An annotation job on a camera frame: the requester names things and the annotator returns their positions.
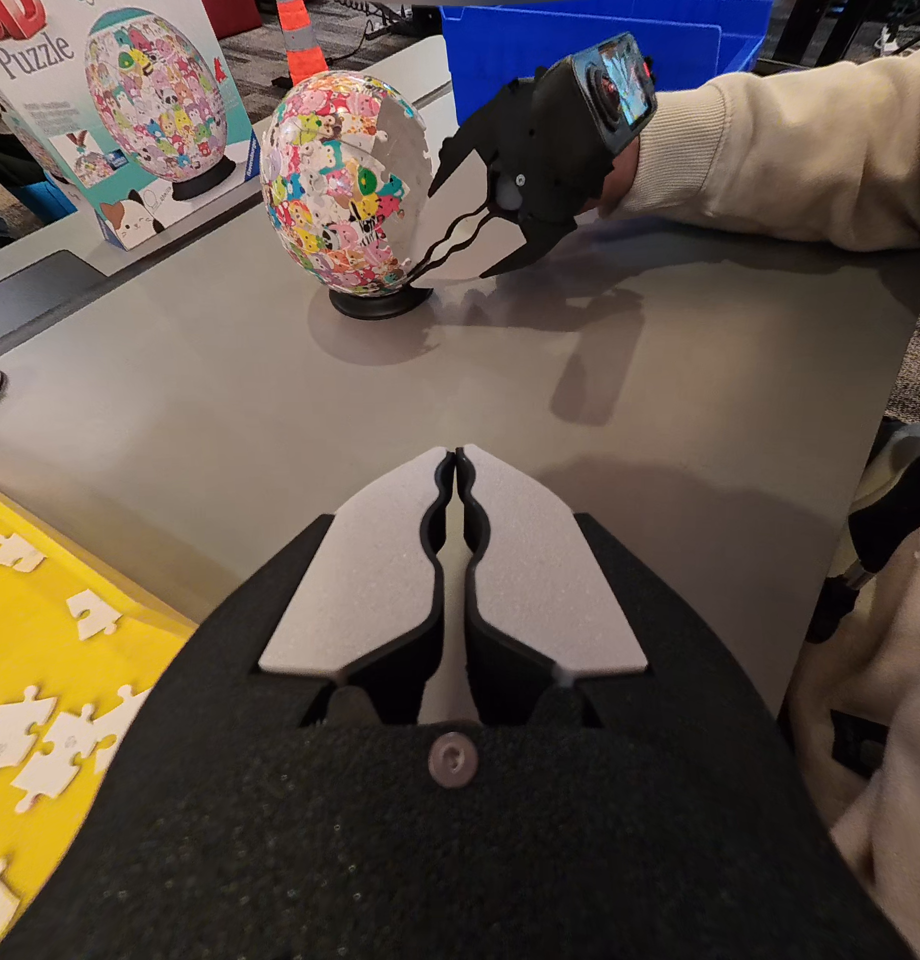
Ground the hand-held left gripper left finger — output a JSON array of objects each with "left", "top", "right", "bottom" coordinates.
[{"left": 259, "top": 446, "right": 457, "bottom": 726}]

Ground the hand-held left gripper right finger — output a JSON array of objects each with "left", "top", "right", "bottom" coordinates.
[{"left": 456, "top": 444, "right": 649, "bottom": 726}]

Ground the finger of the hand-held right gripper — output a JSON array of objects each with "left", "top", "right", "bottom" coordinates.
[
  {"left": 409, "top": 207, "right": 500, "bottom": 291},
  {"left": 427, "top": 219, "right": 523, "bottom": 273}
]

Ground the colourful puzzle ball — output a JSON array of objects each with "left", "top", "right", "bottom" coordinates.
[{"left": 259, "top": 69, "right": 433, "bottom": 296}]

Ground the yellow plastic bin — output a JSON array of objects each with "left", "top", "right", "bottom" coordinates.
[{"left": 0, "top": 480, "right": 199, "bottom": 954}]

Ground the person's right forearm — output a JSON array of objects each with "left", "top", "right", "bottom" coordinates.
[{"left": 617, "top": 37, "right": 920, "bottom": 252}]

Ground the black ball stand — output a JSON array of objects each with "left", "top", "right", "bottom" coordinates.
[{"left": 328, "top": 283, "right": 435, "bottom": 322}]

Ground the printed puzzle box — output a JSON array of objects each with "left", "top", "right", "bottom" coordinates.
[{"left": 0, "top": 0, "right": 262, "bottom": 251}]

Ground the person's right hand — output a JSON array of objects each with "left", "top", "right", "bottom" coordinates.
[{"left": 596, "top": 137, "right": 643, "bottom": 219}]

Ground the blue divided plastic bin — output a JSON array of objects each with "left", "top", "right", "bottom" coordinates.
[{"left": 439, "top": 0, "right": 775, "bottom": 106}]

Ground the orange traffic cone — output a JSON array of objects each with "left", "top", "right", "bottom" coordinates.
[{"left": 276, "top": 0, "right": 328, "bottom": 87}]

